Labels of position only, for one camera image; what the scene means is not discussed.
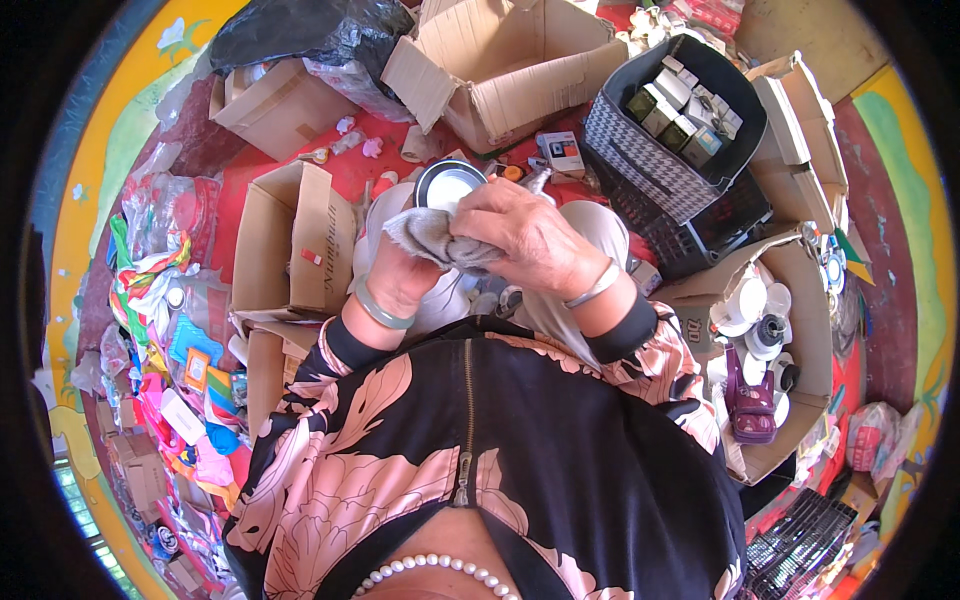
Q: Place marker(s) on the pale green jade bangle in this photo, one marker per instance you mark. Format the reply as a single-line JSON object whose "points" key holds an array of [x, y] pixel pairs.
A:
{"points": [[379, 313]]}

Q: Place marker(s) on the silver bangle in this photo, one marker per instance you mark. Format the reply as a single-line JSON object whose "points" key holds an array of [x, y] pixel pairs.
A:
{"points": [[596, 286]]}

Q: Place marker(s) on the white and orange product box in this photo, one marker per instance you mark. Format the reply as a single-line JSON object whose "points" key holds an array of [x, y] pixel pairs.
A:
{"points": [[561, 152]]}

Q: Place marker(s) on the tiny cardboard box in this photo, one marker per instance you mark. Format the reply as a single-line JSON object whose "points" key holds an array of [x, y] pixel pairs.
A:
{"points": [[646, 277]]}

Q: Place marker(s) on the houndstooth basket of small boxes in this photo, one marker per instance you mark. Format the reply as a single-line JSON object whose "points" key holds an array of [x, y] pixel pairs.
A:
{"points": [[652, 161]]}

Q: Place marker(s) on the stack of flattened cardboard boxes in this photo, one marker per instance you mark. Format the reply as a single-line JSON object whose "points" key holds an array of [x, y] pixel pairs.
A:
{"points": [[802, 142]]}

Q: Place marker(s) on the closed brown cardboard box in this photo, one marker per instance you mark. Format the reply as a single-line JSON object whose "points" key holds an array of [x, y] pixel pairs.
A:
{"points": [[281, 112]]}

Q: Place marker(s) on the large open cardboard box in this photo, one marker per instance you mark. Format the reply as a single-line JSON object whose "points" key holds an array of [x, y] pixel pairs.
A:
{"points": [[517, 75]]}

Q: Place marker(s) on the cardboard box of white cups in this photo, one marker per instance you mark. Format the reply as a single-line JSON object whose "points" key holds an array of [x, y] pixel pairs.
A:
{"points": [[810, 330]]}

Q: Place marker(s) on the grey cloth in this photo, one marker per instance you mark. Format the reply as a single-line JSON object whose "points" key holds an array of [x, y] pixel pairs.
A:
{"points": [[431, 232]]}

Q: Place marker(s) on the person's left hand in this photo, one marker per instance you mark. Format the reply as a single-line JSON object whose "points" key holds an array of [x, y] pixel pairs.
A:
{"points": [[401, 277]]}

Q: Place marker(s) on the person's right hand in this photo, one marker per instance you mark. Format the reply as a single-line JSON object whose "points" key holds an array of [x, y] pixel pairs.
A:
{"points": [[540, 240]]}

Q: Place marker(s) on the person's right fingers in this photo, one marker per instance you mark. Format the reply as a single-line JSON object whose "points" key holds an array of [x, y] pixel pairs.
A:
{"points": [[487, 210]]}

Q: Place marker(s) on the orange bottle cap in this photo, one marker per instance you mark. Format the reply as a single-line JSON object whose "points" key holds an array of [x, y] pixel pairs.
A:
{"points": [[513, 173]]}

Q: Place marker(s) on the heap of white ceramic items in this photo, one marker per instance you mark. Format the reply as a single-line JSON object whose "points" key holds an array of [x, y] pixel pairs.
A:
{"points": [[660, 22]]}

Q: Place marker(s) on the printed open cardboard box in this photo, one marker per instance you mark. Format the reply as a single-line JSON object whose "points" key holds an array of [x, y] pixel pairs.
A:
{"points": [[300, 240]]}

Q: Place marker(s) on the purple pouch bag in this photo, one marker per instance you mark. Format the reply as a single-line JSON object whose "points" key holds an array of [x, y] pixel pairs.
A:
{"points": [[750, 412]]}

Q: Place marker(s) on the small brown cardboard box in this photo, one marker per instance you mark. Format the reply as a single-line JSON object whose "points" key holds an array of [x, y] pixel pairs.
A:
{"points": [[266, 375]]}

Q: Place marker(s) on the black plastic bag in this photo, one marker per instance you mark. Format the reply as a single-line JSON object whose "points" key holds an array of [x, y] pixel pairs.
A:
{"points": [[300, 30]]}

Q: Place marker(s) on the heap of colourful packets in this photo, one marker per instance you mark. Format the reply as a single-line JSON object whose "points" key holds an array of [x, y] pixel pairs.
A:
{"points": [[165, 300]]}

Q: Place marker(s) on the pink plastic bag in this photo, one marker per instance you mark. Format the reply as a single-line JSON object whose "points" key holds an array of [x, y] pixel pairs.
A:
{"points": [[870, 439]]}

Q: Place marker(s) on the clear plastic bag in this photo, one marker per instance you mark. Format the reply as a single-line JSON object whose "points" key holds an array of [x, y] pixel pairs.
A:
{"points": [[360, 86]]}

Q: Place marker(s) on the person's body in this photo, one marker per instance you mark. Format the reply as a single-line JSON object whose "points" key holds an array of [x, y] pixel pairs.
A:
{"points": [[540, 450]]}

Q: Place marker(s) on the black plastic crate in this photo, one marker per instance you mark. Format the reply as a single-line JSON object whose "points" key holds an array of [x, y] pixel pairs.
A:
{"points": [[690, 240]]}

